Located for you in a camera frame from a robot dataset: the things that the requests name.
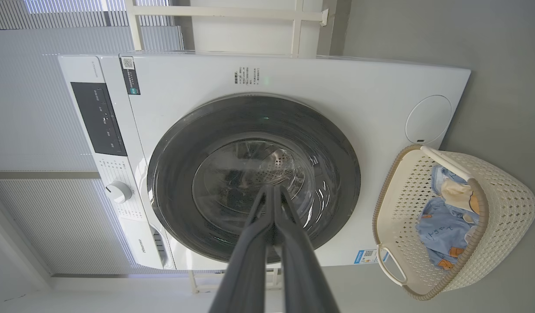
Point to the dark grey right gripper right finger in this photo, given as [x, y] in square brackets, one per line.
[302, 278]

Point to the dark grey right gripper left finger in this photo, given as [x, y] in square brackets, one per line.
[245, 269]

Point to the black round glass washer door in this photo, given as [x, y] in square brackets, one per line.
[176, 174]

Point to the blue garment with writing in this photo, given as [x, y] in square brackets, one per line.
[443, 230]

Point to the blue and cream garment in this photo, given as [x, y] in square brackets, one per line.
[456, 189]

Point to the steel perforated washer drum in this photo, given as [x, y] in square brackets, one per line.
[267, 167]

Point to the white washing machine dial knob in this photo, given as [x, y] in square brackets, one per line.
[118, 192]

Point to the white front-load washing machine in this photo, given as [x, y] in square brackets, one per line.
[184, 87]

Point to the black washing machine display panel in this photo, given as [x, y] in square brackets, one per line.
[100, 119]

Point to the blue energy label sticker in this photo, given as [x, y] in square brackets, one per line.
[366, 256]

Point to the white detergent drawer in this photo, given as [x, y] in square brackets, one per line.
[141, 243]

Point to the round white filter cover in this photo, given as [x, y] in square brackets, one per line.
[428, 119]

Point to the cream perforated plastic laundry basket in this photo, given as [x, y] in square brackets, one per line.
[502, 191]

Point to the black QR code sticker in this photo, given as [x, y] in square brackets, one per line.
[130, 76]

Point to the white metal frame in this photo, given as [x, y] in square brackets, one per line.
[232, 11]

